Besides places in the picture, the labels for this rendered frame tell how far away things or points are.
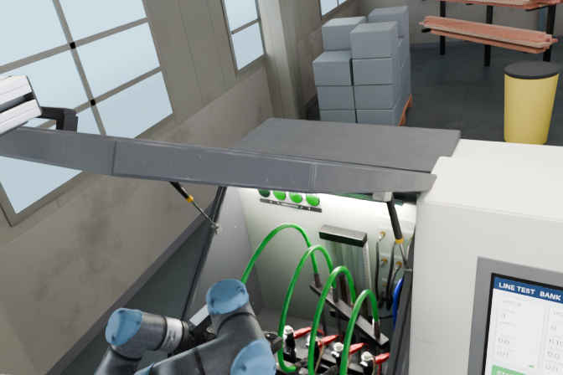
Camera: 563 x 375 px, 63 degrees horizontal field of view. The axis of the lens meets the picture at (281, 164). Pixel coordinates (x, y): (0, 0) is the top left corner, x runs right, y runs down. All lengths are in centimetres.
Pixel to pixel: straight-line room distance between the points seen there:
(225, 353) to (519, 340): 65
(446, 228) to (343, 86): 376
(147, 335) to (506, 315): 77
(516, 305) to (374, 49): 367
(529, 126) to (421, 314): 372
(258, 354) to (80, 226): 242
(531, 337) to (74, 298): 261
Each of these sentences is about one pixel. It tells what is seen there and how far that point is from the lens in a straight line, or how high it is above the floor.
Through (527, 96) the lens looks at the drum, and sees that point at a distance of 464.
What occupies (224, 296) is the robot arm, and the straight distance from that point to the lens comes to 84.
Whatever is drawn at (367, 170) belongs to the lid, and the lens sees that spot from 68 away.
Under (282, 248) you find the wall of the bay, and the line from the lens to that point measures 162.
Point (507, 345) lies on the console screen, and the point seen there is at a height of 126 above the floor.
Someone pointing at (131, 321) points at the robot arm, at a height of 145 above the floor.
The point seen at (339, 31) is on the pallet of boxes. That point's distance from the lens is 501.
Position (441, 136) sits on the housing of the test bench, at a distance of 147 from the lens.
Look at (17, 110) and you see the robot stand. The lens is 54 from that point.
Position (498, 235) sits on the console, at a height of 150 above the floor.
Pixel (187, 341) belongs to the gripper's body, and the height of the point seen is 131.
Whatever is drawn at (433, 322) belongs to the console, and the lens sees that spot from 118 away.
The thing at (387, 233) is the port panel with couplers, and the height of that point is 130.
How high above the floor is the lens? 212
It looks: 26 degrees down
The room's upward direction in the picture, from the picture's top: 10 degrees counter-clockwise
